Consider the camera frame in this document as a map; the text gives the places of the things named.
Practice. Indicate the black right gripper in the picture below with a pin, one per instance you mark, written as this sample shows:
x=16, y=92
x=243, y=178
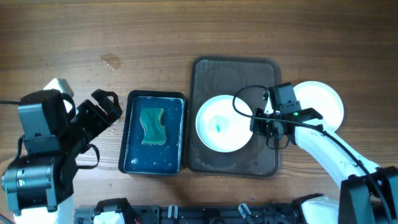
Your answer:
x=259, y=125

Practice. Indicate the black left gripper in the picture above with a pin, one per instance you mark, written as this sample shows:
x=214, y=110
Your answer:
x=100, y=118

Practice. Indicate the white plate blue stain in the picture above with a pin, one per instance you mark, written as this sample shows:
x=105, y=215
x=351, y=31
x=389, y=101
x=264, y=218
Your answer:
x=222, y=123

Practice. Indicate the green yellow sponge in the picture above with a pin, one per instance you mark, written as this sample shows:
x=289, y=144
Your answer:
x=154, y=130

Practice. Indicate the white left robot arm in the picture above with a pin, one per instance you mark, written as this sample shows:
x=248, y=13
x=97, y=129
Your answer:
x=38, y=183

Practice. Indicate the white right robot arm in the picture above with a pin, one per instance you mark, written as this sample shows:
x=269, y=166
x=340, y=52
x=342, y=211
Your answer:
x=368, y=192

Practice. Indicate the black water tray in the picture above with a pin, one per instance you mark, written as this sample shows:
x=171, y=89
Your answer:
x=138, y=158

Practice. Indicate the dark brown serving tray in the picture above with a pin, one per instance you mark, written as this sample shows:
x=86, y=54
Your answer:
x=213, y=76

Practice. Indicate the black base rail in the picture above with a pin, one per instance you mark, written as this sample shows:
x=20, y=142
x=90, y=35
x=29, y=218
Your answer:
x=116, y=211

